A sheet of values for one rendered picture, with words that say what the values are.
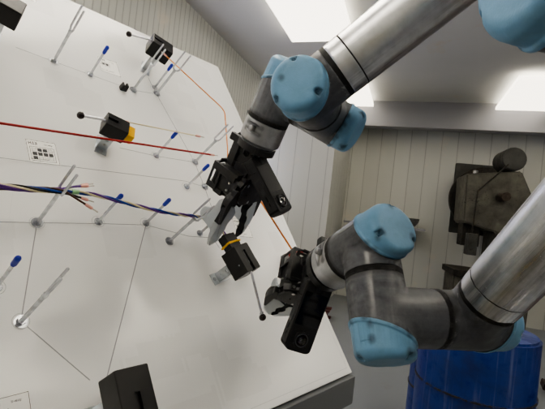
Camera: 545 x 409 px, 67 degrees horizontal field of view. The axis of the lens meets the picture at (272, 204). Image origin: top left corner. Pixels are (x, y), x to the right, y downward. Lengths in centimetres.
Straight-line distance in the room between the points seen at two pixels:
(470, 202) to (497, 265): 509
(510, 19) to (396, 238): 30
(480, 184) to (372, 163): 178
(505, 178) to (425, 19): 521
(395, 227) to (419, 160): 614
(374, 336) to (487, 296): 14
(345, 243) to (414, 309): 12
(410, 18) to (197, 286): 57
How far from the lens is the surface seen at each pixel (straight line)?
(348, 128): 65
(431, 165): 667
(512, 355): 208
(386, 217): 54
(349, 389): 105
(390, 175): 665
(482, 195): 564
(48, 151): 83
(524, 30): 30
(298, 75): 53
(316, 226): 540
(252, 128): 71
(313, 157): 548
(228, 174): 76
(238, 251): 79
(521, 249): 50
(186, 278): 81
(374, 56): 55
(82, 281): 71
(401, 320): 51
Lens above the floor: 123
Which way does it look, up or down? 1 degrees up
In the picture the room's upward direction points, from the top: 6 degrees clockwise
